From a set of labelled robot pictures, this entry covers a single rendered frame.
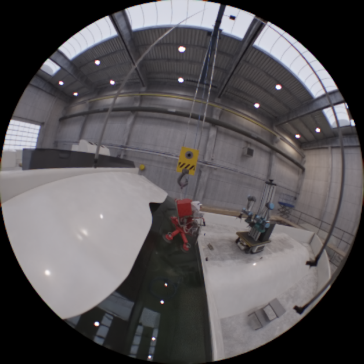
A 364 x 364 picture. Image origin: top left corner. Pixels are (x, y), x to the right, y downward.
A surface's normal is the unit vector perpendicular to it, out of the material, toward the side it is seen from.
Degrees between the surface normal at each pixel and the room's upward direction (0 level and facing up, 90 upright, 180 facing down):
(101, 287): 21
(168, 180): 90
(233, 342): 0
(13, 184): 90
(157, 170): 90
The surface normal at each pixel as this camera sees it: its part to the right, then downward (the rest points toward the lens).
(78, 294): 0.51, -0.82
